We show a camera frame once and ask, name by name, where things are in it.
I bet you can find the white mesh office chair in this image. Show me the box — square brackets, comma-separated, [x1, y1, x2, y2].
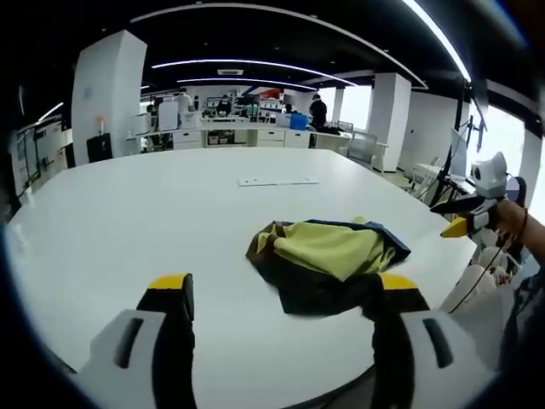
[347, 130, 379, 166]

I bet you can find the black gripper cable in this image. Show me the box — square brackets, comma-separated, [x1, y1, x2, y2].
[450, 238, 514, 314]

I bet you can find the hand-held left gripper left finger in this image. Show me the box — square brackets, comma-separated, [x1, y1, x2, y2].
[77, 272, 198, 409]

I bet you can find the white drawer cabinet row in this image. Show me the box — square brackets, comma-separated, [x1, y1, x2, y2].
[171, 126, 313, 150]

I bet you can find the yellow and navy garment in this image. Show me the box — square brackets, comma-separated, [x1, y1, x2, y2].
[245, 216, 412, 319]

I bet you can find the black box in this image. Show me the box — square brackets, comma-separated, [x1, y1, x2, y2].
[86, 132, 113, 164]

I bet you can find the computer monitor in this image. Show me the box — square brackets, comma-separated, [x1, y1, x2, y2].
[449, 127, 468, 176]

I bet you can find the white rolling whiteboard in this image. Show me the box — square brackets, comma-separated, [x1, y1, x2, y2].
[158, 101, 180, 131]

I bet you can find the person's dark clothing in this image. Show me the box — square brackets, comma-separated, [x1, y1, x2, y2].
[496, 274, 545, 376]

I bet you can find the curved ceiling light strip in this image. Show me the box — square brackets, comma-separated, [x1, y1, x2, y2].
[151, 58, 359, 88]

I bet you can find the white table cable cover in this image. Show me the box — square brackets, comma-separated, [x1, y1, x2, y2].
[237, 176, 320, 187]

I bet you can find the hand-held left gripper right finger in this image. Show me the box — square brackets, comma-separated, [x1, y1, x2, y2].
[369, 272, 500, 409]

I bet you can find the long ceiling light strip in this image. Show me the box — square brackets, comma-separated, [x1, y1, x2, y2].
[399, 0, 473, 83]

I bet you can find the person's right hand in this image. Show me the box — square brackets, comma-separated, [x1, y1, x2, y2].
[495, 199, 529, 245]

